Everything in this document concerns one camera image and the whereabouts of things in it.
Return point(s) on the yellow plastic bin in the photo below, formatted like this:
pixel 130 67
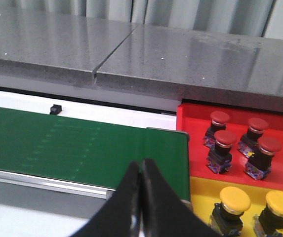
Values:
pixel 206 192

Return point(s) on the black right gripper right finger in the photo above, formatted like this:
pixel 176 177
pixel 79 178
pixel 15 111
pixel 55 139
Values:
pixel 163 212

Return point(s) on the grey stone shelf right slab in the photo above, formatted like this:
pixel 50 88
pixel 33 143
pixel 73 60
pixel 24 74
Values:
pixel 176 64

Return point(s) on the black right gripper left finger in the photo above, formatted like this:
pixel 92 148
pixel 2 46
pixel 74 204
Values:
pixel 120 215

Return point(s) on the grey stone shelf slab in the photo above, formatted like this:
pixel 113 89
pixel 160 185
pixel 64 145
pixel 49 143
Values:
pixel 56 47
pixel 176 64

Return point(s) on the green conveyor belt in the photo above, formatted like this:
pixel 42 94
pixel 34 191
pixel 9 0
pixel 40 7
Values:
pixel 88 152

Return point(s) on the yellow mushroom push button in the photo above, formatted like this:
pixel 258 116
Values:
pixel 270 221
pixel 226 215

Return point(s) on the grey stone shelf left slab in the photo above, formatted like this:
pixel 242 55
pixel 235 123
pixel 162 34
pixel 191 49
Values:
pixel 56 47

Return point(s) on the black sensor with cable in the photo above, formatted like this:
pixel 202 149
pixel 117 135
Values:
pixel 55 109

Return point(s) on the red mushroom push button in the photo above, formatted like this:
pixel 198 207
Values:
pixel 219 120
pixel 248 141
pixel 219 157
pixel 259 163

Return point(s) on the aluminium conveyor frame rail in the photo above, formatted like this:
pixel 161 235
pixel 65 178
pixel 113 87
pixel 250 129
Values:
pixel 56 185

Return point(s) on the grey pleated curtain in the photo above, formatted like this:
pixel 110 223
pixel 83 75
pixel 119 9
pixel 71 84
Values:
pixel 262 18

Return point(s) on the steel end bracket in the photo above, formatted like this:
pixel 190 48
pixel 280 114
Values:
pixel 188 204

